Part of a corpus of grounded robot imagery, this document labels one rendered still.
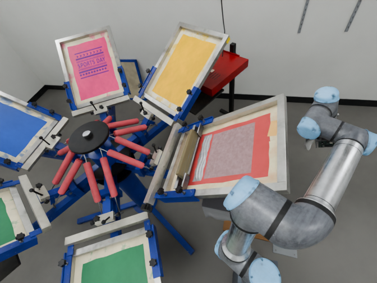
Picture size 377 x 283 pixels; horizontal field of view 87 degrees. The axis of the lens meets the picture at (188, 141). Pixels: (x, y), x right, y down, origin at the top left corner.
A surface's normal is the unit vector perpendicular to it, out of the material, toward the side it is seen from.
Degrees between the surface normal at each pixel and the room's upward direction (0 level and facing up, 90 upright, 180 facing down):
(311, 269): 0
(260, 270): 8
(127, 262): 0
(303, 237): 43
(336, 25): 90
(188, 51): 32
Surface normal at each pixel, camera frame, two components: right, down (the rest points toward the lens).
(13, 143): 0.38, -0.45
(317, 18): -0.25, 0.79
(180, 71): -0.50, -0.18
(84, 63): 0.01, -0.12
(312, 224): 0.10, -0.36
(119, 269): -0.15, -0.60
